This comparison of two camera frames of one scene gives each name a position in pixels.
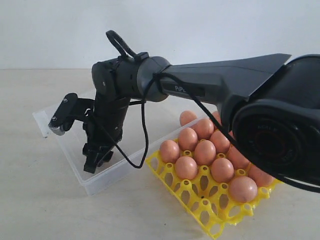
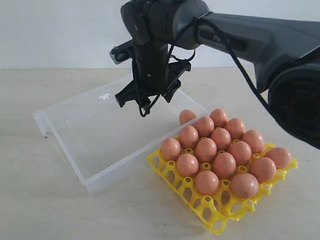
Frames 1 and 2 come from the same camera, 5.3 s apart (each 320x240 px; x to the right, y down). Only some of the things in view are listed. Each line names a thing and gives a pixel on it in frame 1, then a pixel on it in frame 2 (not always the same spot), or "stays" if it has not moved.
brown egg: x=205 y=152 stays
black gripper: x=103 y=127 to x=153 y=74
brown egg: x=204 y=128 stays
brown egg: x=187 y=139 stays
